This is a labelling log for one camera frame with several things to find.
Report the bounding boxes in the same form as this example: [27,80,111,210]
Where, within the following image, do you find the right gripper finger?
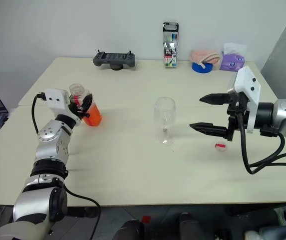
[189,122,229,139]
[199,92,231,106]

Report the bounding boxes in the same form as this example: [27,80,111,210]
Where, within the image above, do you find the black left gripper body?
[69,104,90,120]

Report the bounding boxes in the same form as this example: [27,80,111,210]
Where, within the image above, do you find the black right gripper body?
[227,92,249,142]

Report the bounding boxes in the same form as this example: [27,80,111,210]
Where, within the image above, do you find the bottle with orange liquid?
[68,83,103,127]

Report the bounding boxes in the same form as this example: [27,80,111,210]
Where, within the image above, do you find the clear wine glass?
[153,96,176,146]

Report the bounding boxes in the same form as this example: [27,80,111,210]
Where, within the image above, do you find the blue tape roll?
[191,61,213,75]

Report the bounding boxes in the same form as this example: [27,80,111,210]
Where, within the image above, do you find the purple tissue pack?
[219,42,247,72]

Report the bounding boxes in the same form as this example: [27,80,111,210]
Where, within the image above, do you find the pink cloth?
[189,49,222,71]

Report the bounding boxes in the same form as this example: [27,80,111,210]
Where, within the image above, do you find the dark grey handheld controller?
[92,49,136,71]

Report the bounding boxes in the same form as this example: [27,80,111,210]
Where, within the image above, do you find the marker pen pack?
[162,22,179,68]

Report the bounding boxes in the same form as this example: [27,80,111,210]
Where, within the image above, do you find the dark rounded shape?
[114,219,145,240]
[179,212,217,240]

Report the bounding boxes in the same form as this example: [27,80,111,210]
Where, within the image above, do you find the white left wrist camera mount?
[44,88,82,126]

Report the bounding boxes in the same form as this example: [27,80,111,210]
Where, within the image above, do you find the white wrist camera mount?
[227,66,262,133]
[44,88,82,126]

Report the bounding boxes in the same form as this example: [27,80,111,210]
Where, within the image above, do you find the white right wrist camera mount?
[227,66,262,133]

